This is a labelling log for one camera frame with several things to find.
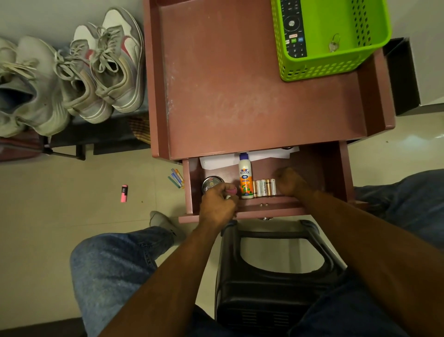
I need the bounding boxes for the person's right hand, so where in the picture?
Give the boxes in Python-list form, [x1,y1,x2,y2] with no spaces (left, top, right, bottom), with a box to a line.
[274,167,311,200]

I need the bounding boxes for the person's left hand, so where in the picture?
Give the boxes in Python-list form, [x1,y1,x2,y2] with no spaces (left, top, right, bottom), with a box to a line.
[198,183,240,231]

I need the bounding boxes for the black round tin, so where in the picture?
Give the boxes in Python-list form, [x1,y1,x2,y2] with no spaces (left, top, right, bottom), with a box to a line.
[201,175,225,194]

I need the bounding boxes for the white orange glue tube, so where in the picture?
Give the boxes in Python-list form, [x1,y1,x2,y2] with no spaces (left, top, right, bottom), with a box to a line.
[238,152,254,200]

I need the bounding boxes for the red-brown drawer cabinet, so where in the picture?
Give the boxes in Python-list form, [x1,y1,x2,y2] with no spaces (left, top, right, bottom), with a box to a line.
[142,0,397,225]

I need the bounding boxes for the striped yellow cleaning cloth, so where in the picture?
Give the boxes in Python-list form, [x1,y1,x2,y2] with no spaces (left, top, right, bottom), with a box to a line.
[129,114,152,145]

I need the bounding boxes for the white pink sneaker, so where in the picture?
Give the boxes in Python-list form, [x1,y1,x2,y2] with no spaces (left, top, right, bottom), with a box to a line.
[55,23,114,124]
[89,6,146,114]

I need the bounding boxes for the black remote control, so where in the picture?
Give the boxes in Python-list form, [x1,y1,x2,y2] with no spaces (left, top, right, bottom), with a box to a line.
[279,0,308,59]

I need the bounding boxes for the grey-blue sneaker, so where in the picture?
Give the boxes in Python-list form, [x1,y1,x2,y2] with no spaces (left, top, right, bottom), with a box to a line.
[0,36,71,137]
[0,37,27,138]

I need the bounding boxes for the person's right forearm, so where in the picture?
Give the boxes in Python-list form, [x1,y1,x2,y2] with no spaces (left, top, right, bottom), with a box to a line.
[295,189,444,337]

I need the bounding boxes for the person's left forearm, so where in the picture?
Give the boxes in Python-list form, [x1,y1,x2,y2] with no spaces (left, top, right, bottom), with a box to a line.
[99,225,226,337]

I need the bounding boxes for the person's grey slipper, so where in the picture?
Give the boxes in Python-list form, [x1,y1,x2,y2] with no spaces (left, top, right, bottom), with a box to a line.
[149,211,186,243]

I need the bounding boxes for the person's right leg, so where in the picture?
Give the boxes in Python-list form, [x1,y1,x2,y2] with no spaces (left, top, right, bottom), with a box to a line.
[288,169,444,337]

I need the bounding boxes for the white paper sheets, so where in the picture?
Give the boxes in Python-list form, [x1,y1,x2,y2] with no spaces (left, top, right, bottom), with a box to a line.
[199,146,300,171]

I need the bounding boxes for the black stool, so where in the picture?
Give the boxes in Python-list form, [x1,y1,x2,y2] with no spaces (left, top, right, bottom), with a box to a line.
[214,219,347,334]

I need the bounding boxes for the green plastic basket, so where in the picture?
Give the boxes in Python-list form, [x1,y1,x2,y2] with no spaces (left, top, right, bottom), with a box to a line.
[270,0,393,82]

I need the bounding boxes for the black shoe rack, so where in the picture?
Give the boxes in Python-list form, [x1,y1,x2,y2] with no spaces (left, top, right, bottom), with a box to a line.
[41,104,152,161]

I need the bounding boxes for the black baseboard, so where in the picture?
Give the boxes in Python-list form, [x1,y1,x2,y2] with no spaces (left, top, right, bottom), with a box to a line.
[383,37,444,116]

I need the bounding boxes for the dark brown furniture panel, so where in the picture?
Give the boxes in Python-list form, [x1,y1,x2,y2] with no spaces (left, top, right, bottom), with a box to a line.
[0,316,87,337]

